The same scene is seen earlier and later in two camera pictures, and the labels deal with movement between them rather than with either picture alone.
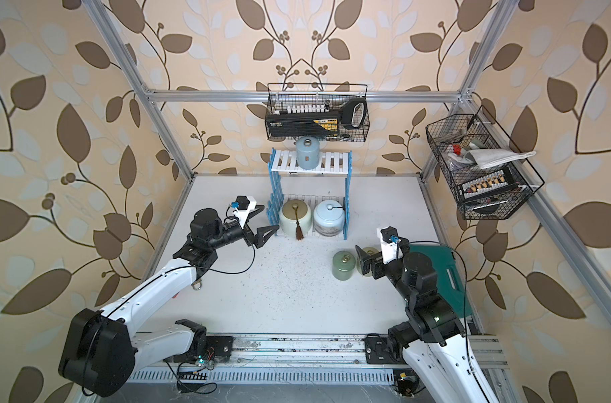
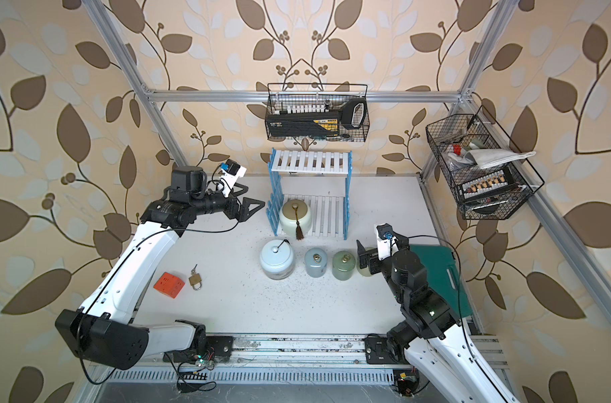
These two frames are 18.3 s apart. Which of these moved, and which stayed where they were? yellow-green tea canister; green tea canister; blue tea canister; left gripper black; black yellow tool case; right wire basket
Moved: left gripper black; blue tea canister
Stayed: black yellow tool case; right wire basket; yellow-green tea canister; green tea canister
